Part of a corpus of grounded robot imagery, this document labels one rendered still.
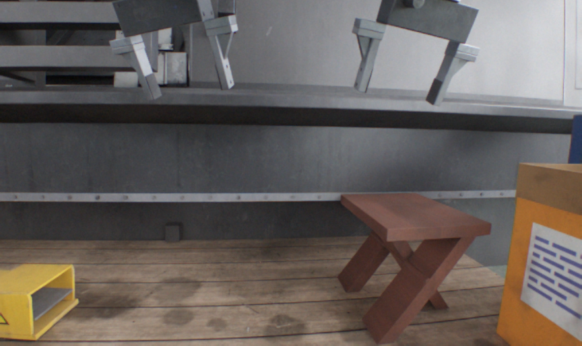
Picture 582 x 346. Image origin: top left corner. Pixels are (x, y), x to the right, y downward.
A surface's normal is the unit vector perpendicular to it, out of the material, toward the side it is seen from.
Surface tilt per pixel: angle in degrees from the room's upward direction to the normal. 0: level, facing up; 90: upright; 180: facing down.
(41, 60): 87
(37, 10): 87
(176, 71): 90
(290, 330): 0
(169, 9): 114
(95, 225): 90
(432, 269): 54
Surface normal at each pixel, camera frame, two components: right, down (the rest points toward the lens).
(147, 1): -0.11, 0.51
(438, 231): 0.14, 0.12
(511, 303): -1.00, -0.01
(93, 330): 0.02, -0.99
